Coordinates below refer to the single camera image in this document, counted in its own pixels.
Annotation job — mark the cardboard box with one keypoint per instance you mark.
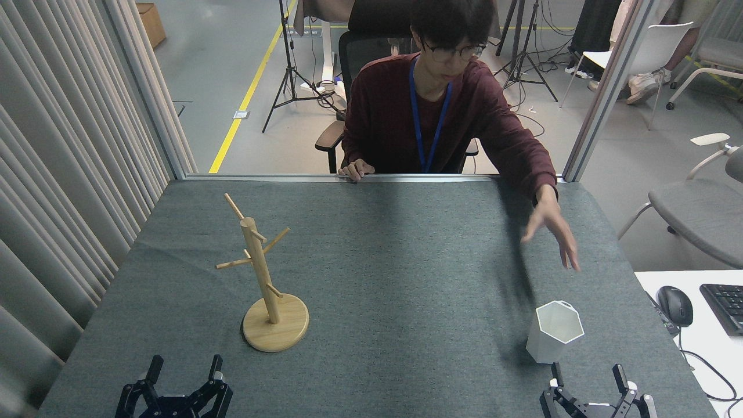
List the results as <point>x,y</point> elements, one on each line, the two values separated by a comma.
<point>152,23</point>

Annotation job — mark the white-legged desk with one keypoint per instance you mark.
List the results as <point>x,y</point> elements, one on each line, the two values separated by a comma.
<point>327,52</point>

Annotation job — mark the grey chair with white frame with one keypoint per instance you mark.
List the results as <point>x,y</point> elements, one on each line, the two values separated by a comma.
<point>720,52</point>
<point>702,215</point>

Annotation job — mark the silver table edge rail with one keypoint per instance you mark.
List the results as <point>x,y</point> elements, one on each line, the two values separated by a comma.
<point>278,176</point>

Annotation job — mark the white desk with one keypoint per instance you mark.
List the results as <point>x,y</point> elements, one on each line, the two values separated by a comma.
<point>714,348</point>

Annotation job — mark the black tripod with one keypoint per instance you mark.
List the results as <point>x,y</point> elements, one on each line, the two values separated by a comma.
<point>285,35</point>
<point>525,46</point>

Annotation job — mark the person's right hand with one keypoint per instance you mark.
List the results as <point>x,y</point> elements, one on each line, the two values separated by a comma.
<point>357,168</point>

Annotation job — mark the person's left hand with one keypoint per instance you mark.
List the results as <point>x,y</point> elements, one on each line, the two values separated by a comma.
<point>551,217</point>

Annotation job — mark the black computer mouse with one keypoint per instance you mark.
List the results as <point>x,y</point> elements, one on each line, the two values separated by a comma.
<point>675,306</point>

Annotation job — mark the white hexagonal cup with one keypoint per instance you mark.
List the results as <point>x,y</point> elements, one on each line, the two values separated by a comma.
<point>545,348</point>

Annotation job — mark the pale grey curtain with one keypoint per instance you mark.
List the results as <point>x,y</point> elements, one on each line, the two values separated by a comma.
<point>58,145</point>

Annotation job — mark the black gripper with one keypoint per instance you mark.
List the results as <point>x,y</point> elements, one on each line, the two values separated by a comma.
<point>171,407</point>
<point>599,412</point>

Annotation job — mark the silver floor socket plate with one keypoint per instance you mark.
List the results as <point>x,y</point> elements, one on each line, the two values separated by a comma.
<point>241,114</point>

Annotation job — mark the black keyboard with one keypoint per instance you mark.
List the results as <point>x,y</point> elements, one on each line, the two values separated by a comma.
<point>725,307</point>

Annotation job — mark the black office chair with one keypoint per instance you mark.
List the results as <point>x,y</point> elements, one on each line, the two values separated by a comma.
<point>371,40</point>

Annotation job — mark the silver post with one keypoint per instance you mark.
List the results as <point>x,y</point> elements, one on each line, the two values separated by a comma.
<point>148,87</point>
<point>603,98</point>

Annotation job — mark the black-framed glasses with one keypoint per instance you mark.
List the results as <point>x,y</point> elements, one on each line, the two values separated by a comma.
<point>436,53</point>

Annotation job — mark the black flat device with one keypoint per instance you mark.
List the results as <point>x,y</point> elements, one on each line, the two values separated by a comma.
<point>664,322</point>

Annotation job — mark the person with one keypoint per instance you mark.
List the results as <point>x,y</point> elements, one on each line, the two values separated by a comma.
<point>641,87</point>
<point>595,29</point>
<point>383,116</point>

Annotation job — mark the wooden cup rack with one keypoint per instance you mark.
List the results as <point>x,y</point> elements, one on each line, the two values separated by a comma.
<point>276,332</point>

